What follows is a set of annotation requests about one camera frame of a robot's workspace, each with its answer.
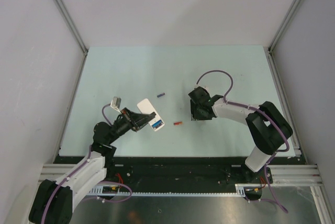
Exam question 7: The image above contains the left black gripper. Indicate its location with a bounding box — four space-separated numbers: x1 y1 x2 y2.
107 107 154 144

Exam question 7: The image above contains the red white remote control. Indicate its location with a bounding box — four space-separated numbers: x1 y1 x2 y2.
137 98 165 132

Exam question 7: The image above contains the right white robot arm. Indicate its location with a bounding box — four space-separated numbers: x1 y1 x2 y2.
188 86 293 183

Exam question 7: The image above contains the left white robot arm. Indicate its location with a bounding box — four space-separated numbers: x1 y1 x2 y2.
28 108 158 223

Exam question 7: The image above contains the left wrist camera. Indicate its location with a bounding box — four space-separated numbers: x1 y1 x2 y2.
110 96 121 113

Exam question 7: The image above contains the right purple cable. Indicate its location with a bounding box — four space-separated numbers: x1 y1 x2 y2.
196 69 290 214

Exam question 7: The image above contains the purple cable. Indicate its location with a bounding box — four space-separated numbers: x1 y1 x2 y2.
196 69 290 214
41 103 133 224

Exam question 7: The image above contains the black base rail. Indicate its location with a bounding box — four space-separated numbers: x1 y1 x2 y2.
53 155 306 193

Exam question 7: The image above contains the slotted cable duct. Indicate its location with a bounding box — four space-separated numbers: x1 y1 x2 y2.
90 184 262 197

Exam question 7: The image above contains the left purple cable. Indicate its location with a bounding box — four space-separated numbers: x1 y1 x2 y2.
41 103 133 224

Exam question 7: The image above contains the left aluminium frame post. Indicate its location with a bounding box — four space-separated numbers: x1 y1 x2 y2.
39 0 88 54

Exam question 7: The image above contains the aluminium frame post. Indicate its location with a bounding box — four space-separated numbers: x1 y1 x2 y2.
266 0 319 54
39 0 88 54

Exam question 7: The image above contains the right aluminium frame post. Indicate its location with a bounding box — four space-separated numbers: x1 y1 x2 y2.
266 0 319 54

